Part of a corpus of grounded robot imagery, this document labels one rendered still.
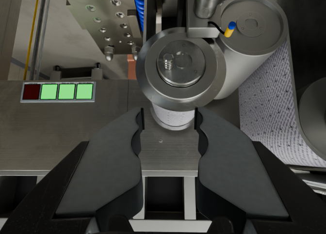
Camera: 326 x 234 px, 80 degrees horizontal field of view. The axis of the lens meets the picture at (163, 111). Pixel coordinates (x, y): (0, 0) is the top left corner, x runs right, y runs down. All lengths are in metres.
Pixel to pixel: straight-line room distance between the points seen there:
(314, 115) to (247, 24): 0.18
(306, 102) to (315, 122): 0.03
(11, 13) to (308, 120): 1.24
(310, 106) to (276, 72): 0.09
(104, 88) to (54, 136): 0.22
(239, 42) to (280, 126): 0.16
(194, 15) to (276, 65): 0.18
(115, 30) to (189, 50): 0.36
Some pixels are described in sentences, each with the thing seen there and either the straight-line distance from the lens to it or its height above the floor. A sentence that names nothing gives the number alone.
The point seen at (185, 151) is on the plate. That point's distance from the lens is 0.62.
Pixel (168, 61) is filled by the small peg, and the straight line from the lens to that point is 0.28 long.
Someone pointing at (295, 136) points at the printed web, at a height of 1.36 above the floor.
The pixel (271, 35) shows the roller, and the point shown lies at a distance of 0.39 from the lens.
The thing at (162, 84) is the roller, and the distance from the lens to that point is 0.31.
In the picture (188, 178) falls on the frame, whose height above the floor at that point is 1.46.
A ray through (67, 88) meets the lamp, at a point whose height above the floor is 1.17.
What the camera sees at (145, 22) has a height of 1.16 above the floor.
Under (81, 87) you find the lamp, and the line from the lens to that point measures 0.71.
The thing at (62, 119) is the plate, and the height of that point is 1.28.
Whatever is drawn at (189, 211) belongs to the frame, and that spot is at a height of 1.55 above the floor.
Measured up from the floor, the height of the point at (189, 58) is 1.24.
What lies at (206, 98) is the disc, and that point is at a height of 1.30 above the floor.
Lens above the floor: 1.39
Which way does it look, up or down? 12 degrees down
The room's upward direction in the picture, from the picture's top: 180 degrees counter-clockwise
